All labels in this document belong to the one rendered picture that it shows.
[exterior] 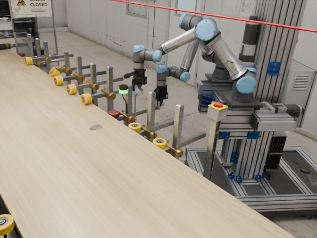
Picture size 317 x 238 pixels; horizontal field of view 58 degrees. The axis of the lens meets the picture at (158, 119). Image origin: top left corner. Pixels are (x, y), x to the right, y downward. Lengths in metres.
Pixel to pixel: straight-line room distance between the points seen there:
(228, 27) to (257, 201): 3.02
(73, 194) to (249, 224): 0.75
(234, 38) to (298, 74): 2.51
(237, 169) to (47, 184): 1.66
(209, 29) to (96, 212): 1.19
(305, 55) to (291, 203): 2.11
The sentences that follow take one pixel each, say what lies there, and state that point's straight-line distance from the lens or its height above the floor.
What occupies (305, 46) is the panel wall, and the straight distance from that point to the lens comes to 4.09.
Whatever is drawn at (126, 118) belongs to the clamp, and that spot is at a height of 0.85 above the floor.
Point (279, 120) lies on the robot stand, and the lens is 2.10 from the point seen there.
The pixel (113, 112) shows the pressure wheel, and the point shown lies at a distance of 2.04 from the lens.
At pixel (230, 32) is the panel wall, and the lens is 4.74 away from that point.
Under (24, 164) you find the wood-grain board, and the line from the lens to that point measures 1.59.
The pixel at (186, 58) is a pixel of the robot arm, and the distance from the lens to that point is 2.16.
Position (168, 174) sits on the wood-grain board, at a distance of 1.44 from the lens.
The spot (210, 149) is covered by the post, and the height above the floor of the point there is 0.97.
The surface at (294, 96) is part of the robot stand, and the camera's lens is 2.38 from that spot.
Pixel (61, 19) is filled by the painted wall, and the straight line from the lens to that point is 10.87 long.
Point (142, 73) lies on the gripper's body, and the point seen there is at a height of 1.18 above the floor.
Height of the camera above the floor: 1.76
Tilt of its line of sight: 26 degrees down
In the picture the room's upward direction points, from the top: 3 degrees clockwise
